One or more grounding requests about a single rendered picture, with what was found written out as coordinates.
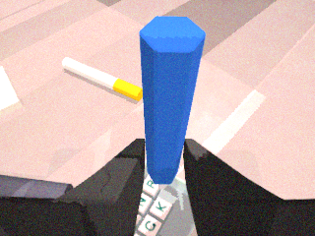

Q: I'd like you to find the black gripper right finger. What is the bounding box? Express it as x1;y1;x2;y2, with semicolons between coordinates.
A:
183;139;315;236

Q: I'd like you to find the white keyboard with letter keys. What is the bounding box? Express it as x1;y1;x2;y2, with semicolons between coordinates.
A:
134;161;195;236

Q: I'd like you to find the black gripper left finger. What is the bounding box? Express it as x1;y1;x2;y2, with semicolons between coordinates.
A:
0;139;145;236

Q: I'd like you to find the blue tapered rod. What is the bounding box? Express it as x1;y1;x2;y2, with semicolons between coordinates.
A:
139;17;206;190

